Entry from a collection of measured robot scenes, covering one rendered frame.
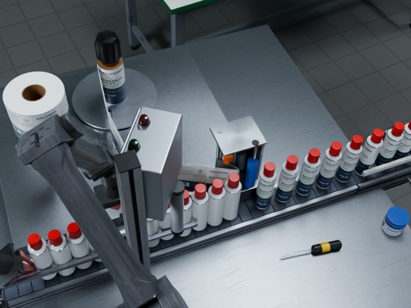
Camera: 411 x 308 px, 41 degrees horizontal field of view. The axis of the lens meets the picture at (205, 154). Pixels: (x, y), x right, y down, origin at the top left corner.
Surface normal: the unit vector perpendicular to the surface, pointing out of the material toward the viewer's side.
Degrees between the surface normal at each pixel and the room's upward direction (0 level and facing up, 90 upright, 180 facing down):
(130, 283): 40
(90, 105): 0
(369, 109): 0
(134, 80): 0
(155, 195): 90
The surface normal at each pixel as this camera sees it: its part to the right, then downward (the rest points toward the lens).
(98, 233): 0.06, 0.05
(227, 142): 0.04, -0.61
